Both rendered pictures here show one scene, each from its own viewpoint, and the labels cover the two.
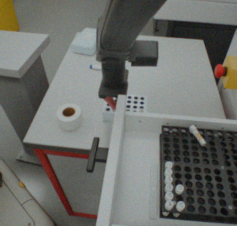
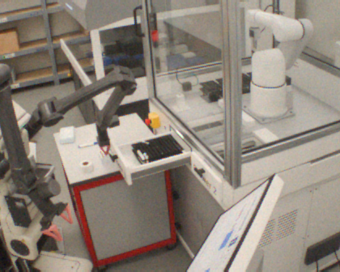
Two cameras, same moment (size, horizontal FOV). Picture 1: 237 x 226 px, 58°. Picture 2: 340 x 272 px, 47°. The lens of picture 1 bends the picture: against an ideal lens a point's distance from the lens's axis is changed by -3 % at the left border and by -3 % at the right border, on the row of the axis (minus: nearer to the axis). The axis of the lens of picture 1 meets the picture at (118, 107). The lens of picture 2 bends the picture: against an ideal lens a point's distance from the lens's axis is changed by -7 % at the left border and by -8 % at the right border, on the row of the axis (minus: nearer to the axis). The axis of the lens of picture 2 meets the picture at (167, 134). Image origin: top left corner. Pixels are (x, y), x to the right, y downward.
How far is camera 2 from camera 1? 1.74 m
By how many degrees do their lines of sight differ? 27
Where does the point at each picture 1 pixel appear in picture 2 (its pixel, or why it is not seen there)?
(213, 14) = (136, 95)
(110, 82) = (103, 138)
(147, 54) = (115, 121)
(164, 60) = (118, 130)
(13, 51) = not seen: hidden behind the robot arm
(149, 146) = (129, 156)
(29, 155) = not seen: hidden behind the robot
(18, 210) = (62, 261)
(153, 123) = (127, 147)
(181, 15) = not seen: hidden behind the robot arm
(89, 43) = (70, 135)
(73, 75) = (71, 154)
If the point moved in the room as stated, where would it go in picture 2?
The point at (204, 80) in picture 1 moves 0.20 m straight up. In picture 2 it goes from (144, 132) to (141, 102)
